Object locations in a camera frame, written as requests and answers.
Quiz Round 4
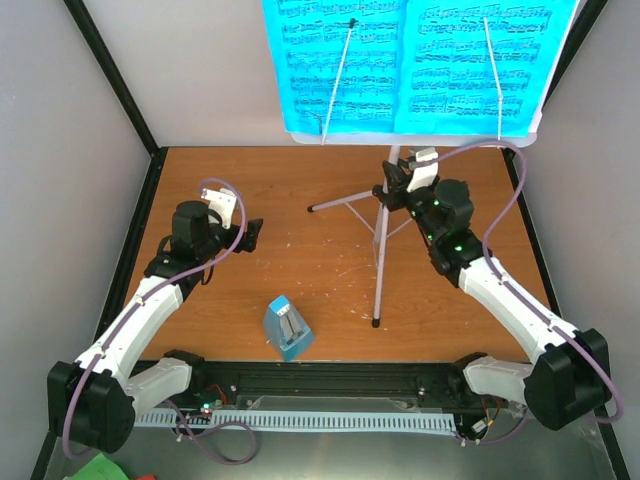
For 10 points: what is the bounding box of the blue sheet music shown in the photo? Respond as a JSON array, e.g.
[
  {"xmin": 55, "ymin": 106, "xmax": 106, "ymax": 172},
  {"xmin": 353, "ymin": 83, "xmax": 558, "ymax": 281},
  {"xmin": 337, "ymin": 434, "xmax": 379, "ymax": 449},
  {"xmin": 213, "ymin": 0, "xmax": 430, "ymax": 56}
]
[
  {"xmin": 262, "ymin": 1, "xmax": 407, "ymax": 136},
  {"xmin": 394, "ymin": 1, "xmax": 578, "ymax": 138}
]

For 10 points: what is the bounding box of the blue metronome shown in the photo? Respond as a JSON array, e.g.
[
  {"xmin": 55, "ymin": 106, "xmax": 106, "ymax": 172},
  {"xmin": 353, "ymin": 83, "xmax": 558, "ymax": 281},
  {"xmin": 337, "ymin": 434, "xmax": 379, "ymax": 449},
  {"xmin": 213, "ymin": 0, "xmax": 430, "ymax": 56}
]
[{"xmin": 263, "ymin": 295, "xmax": 315, "ymax": 362}]

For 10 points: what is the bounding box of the green paper sheet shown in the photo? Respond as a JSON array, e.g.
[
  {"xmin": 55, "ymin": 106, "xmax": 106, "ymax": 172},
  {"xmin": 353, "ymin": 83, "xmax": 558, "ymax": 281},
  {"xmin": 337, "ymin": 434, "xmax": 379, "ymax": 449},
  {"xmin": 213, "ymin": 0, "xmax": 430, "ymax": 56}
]
[{"xmin": 64, "ymin": 454, "xmax": 129, "ymax": 480}]

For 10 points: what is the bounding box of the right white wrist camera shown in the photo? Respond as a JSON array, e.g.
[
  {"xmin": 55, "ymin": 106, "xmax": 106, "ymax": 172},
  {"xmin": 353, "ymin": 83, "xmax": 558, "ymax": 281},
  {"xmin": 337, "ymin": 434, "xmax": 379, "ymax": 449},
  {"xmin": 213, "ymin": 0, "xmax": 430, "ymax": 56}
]
[{"xmin": 406, "ymin": 147, "xmax": 439, "ymax": 193}]

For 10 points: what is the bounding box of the grey slotted cable duct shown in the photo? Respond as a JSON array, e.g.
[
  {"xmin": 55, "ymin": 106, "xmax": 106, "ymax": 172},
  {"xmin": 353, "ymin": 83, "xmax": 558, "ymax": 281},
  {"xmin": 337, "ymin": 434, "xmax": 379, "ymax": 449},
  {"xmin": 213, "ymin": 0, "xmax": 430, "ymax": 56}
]
[{"xmin": 133, "ymin": 407, "xmax": 459, "ymax": 432}]

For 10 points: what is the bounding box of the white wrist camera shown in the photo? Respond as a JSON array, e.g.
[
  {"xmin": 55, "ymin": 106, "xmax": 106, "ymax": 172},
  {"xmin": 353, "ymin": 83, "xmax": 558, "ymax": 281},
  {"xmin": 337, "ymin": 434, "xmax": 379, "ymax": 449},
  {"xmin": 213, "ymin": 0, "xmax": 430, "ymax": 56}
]
[
  {"xmin": 201, "ymin": 188, "xmax": 238, "ymax": 230},
  {"xmin": 406, "ymin": 147, "xmax": 439, "ymax": 193}
]

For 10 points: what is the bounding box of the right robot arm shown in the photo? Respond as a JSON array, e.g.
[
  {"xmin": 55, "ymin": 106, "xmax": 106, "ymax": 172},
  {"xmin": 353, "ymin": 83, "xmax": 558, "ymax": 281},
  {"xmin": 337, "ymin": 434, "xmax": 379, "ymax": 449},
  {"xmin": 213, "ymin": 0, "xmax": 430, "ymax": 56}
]
[{"xmin": 372, "ymin": 160, "xmax": 613, "ymax": 430}]

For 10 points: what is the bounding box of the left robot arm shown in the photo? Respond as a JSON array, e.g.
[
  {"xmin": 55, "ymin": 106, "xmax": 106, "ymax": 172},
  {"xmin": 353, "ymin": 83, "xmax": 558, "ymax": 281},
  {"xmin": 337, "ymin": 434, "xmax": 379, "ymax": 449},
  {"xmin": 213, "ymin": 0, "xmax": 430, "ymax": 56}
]
[{"xmin": 47, "ymin": 201, "xmax": 264, "ymax": 458}]

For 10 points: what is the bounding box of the white tripod music stand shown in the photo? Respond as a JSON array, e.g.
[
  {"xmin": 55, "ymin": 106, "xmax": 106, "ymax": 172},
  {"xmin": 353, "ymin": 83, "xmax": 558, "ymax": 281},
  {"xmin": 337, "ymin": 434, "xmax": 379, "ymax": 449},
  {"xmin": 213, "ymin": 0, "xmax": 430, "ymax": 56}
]
[{"xmin": 287, "ymin": 114, "xmax": 539, "ymax": 329}]

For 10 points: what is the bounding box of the black aluminium frame rail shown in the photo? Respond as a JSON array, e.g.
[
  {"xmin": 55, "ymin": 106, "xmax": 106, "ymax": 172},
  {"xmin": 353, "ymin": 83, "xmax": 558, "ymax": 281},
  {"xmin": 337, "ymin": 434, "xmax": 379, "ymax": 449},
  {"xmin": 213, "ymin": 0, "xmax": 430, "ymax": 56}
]
[{"xmin": 64, "ymin": 362, "xmax": 599, "ymax": 416}]

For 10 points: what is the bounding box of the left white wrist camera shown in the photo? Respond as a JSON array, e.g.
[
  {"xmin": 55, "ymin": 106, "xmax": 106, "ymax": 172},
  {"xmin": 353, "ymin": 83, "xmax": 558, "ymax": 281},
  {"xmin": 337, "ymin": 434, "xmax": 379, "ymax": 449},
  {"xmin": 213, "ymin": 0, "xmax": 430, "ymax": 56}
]
[{"xmin": 201, "ymin": 188, "xmax": 238, "ymax": 230}]

